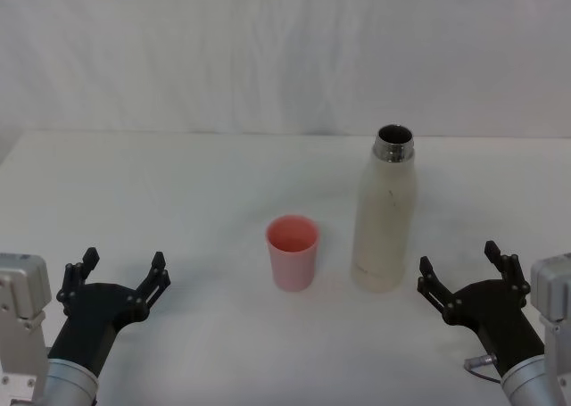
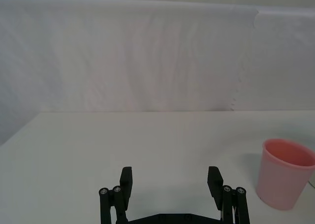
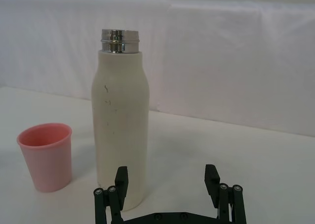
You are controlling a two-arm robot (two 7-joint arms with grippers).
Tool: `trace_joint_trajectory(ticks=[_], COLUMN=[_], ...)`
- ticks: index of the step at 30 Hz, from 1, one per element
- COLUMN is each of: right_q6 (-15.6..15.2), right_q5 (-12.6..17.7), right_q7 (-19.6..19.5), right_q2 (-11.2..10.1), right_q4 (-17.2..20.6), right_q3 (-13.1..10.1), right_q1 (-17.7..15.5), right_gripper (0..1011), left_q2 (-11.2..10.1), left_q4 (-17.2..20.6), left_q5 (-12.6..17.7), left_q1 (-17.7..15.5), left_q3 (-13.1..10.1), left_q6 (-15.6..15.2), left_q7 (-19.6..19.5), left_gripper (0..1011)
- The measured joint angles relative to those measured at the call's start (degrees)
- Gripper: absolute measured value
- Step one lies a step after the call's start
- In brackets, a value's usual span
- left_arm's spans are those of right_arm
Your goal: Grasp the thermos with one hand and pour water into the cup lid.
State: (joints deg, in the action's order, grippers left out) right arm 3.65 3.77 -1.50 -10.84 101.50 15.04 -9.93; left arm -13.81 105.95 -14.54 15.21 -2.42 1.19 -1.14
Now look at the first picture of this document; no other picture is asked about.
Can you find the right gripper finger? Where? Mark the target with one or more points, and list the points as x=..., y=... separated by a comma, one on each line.
x=510, y=270
x=435, y=290

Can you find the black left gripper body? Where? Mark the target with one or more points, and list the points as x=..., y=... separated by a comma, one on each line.
x=91, y=317

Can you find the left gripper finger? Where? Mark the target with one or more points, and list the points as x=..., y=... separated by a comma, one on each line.
x=73, y=279
x=154, y=281

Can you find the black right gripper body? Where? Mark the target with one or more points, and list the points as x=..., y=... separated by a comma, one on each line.
x=499, y=317

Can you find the cream vacuum bottle steel neck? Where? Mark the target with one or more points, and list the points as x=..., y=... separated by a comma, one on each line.
x=381, y=227

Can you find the white table cloth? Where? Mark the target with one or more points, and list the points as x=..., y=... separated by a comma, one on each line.
x=201, y=192

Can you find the pink plastic cup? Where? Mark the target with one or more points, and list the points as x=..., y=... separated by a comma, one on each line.
x=292, y=267

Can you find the white curtain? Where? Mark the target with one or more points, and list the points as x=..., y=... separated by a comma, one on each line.
x=223, y=53

